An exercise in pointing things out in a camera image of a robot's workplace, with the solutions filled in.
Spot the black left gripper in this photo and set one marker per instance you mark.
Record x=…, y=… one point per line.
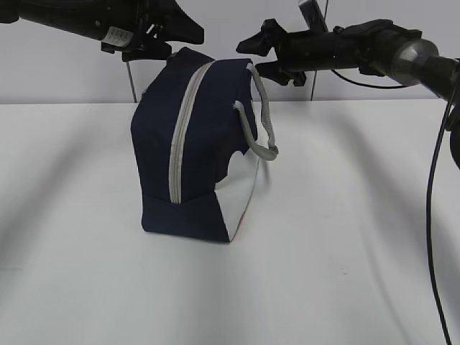
x=138, y=29

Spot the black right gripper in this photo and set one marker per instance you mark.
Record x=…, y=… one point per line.
x=296, y=52

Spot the navy blue lunch bag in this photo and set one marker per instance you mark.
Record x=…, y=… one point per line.
x=199, y=134

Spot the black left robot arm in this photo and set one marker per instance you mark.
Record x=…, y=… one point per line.
x=84, y=18

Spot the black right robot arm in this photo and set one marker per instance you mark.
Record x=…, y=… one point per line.
x=378, y=48

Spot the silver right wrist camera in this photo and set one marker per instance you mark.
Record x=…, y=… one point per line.
x=313, y=16

